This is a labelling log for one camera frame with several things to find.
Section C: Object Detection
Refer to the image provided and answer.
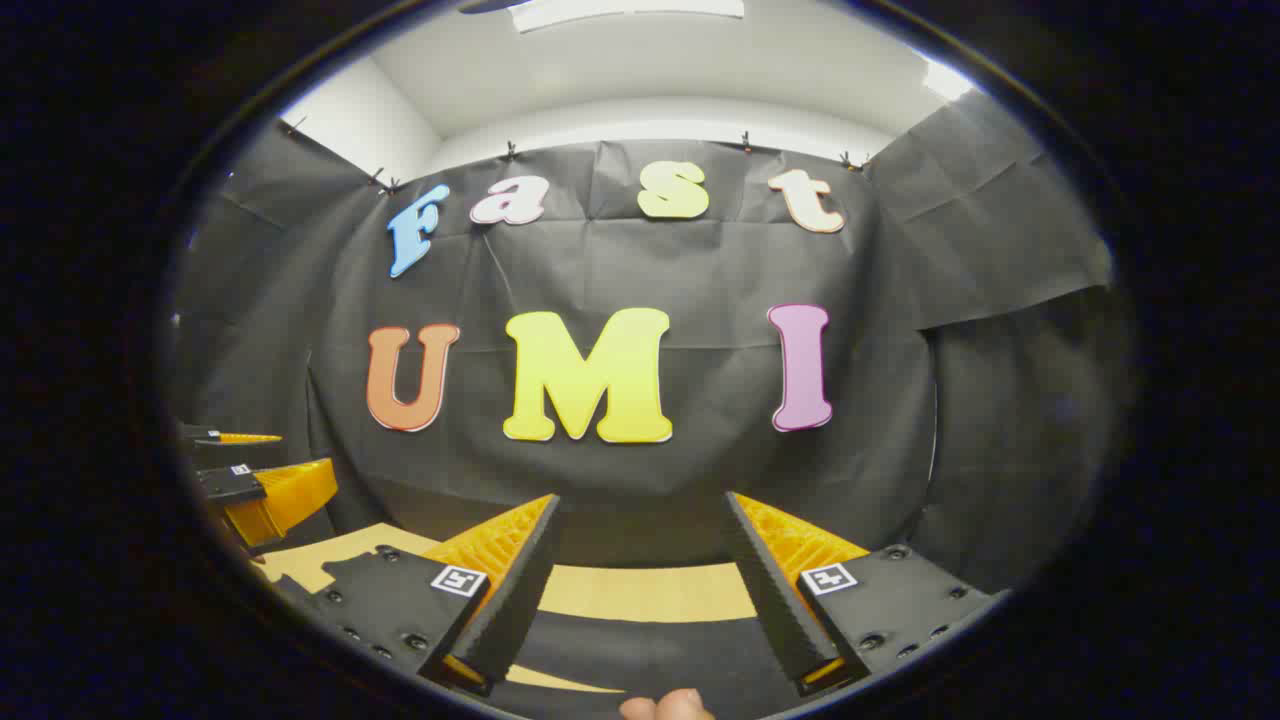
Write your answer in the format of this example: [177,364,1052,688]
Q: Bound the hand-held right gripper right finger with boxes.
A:
[722,490,1009,699]

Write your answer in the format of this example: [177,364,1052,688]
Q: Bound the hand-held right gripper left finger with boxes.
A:
[285,492,563,698]

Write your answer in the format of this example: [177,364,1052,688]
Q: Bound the dark grey jeans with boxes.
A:
[500,610,801,720]

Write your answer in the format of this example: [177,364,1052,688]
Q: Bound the black backdrop cloth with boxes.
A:
[165,90,1136,601]

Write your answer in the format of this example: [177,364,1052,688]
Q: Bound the small ceiling light panel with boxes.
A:
[922,58,974,102]

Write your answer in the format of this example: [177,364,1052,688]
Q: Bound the long ceiling light panel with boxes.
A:
[508,0,747,34]

